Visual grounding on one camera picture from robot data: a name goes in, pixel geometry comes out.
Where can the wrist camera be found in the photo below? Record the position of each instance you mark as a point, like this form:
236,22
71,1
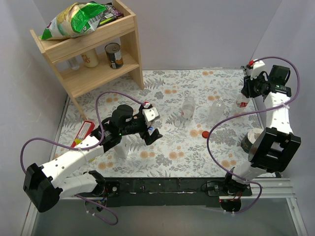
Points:
150,113
256,67

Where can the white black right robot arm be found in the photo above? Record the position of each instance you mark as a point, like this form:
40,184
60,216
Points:
276,145

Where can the white bottle black cap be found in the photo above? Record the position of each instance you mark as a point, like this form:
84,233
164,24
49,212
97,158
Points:
122,149

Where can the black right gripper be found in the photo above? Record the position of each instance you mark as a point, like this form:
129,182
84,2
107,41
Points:
247,86

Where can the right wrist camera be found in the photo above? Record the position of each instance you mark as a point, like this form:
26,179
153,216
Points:
256,67

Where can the crushed clear bottle red label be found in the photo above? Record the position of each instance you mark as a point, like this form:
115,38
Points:
240,104

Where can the cream jar on shelf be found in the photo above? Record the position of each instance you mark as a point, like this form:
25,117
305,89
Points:
90,58

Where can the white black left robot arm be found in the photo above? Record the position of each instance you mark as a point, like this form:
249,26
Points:
45,185

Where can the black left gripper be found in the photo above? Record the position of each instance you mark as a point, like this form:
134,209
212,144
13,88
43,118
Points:
146,130

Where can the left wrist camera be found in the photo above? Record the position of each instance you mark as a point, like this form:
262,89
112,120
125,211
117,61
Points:
150,113

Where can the aluminium frame rail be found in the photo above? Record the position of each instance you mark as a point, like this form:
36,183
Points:
276,213

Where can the dark purple snack box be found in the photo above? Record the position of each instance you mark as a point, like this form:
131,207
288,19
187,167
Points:
109,15

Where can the clear glass on shelf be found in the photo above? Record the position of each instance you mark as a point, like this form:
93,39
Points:
73,63

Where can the yellow cap bottle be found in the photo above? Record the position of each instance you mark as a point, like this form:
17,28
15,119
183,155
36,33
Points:
76,142

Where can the clear plastic bottle red label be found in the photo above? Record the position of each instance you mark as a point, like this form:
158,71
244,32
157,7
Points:
188,107

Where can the green chip bag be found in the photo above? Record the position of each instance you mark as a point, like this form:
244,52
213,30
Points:
77,20

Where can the red snack box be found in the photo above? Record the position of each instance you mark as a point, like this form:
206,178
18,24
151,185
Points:
85,130

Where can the dark food can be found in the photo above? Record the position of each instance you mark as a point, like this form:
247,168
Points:
114,56

